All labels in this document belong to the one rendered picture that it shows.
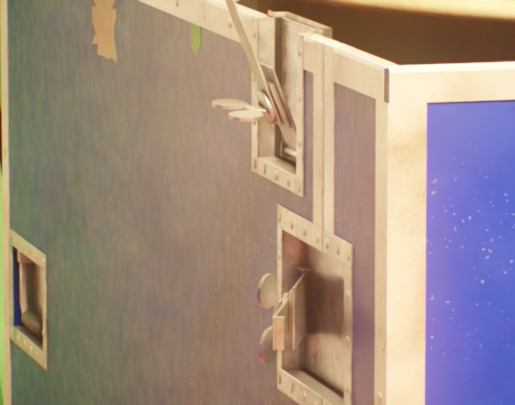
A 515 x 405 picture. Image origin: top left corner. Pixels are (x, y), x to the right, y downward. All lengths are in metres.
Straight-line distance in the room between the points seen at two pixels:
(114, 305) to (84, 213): 0.12
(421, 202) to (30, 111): 1.04
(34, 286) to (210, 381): 0.68
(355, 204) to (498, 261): 0.10
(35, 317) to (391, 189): 1.09
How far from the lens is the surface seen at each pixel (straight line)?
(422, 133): 2.41
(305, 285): 2.63
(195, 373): 2.89
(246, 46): 2.63
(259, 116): 2.61
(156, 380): 3.01
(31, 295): 3.52
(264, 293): 2.58
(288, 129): 2.64
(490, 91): 2.42
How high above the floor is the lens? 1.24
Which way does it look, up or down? 9 degrees down
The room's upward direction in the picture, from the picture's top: straight up
